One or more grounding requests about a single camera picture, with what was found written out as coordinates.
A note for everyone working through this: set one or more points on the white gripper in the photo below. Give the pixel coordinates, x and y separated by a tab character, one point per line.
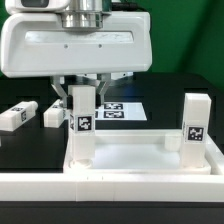
72	37

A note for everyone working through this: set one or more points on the white desk top tray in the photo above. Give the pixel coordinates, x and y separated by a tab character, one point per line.
136	152

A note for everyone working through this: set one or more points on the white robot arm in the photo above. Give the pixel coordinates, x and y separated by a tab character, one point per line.
74	37

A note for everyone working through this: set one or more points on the sheet of fiducial tags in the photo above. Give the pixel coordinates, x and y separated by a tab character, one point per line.
130	111

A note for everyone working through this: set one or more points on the white L-shaped fence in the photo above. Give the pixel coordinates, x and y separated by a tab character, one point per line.
94	186

